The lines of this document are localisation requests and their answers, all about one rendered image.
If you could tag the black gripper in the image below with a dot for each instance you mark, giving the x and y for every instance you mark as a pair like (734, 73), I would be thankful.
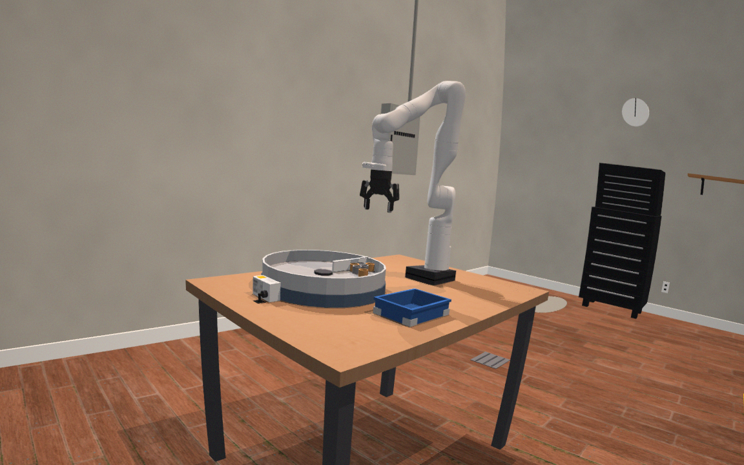
(381, 187)

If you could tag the blue crate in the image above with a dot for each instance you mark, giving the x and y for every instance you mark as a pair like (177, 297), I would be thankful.
(411, 307)

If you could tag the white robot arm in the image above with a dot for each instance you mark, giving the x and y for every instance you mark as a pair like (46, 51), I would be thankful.
(453, 93)

